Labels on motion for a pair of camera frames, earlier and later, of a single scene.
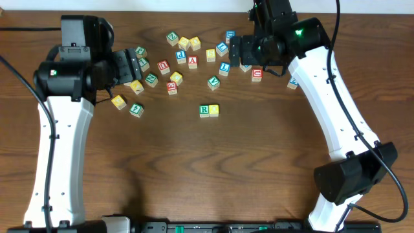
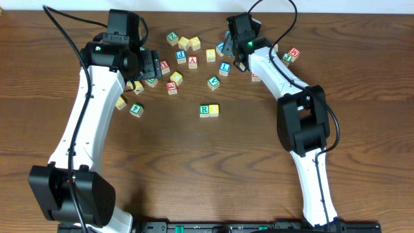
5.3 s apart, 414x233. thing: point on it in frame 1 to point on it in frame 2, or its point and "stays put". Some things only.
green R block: (204, 110) stays put
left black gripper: (124, 66) to (152, 65)
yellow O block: (213, 110) stays put
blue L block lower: (224, 68) stays put
